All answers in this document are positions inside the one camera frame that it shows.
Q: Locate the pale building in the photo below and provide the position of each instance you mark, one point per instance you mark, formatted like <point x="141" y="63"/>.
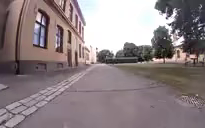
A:
<point x="89" y="54"/>

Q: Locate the row of trees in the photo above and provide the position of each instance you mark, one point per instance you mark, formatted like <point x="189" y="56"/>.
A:
<point x="130" y="51"/>

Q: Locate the grey asphalt path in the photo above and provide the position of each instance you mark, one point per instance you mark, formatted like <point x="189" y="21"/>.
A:
<point x="116" y="100"/>

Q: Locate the green tree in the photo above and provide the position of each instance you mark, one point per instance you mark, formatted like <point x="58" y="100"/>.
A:
<point x="162" y="43"/>

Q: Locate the dry grass lawn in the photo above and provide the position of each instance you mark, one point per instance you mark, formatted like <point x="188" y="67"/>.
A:
<point x="176" y="75"/>

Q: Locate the orange brick building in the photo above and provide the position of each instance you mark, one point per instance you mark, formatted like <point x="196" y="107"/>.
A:
<point x="183" y="53"/>

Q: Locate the pale cobblestone strip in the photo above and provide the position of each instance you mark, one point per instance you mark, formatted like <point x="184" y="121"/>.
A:
<point x="30" y="106"/>

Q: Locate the tan brick building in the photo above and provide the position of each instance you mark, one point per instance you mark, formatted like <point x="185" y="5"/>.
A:
<point x="26" y="26"/>

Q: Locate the grey paved strip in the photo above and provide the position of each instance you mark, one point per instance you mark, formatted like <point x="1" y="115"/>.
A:
<point x="20" y="85"/>

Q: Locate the round manhole cover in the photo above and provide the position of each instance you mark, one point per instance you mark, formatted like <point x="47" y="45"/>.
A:
<point x="192" y="100"/>

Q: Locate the large dark tree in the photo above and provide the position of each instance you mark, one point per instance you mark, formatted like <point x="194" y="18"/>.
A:
<point x="193" y="20"/>

